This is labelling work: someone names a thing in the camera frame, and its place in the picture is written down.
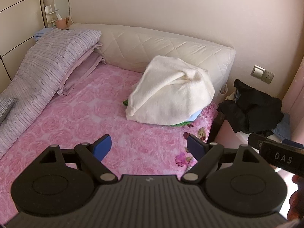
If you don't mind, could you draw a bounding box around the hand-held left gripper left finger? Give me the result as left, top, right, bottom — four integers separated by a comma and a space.
38, 134, 118, 184

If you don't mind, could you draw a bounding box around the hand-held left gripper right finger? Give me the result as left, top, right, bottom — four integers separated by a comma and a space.
180, 134, 262, 184

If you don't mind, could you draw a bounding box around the cream white towel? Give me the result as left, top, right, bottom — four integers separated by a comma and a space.
125, 55, 215, 126

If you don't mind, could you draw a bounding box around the black clothes pile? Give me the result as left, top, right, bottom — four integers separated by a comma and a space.
217, 79, 284, 134

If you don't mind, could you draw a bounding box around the person's right hand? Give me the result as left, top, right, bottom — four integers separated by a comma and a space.
287, 174, 304, 220

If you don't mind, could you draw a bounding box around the light blue garment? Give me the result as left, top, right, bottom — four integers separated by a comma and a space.
188, 110, 202, 123

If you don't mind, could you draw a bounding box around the pink floral blanket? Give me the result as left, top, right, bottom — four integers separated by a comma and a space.
0, 62, 219, 224

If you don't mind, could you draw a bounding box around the green garment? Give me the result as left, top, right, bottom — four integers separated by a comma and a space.
122, 99, 195, 127

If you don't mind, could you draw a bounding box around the pink pillow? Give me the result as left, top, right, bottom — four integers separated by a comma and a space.
57, 41, 106, 97

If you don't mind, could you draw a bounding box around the lilac striped duvet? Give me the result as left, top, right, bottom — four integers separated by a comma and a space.
0, 28, 102, 158

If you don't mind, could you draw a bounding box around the grey checked pillow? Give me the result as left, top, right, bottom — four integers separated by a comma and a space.
0, 97, 17, 124

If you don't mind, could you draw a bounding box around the cream quilted headboard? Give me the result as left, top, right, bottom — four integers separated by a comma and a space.
69, 23, 236, 95

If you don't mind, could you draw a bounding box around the light blue cloth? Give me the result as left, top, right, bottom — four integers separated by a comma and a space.
34, 28, 55, 42

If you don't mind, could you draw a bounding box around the oval mirror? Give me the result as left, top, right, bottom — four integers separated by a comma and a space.
54, 0, 72, 25

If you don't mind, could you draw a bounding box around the cream wardrobe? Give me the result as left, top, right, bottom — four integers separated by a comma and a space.
0, 0, 45, 93

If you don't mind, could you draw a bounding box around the wall socket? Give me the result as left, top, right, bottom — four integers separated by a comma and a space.
261, 71, 275, 85

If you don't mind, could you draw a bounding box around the wall switch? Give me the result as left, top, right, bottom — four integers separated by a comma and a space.
251, 65, 265, 79

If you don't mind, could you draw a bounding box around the small white wall shelf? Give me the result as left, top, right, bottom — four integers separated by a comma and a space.
45, 5, 59, 24

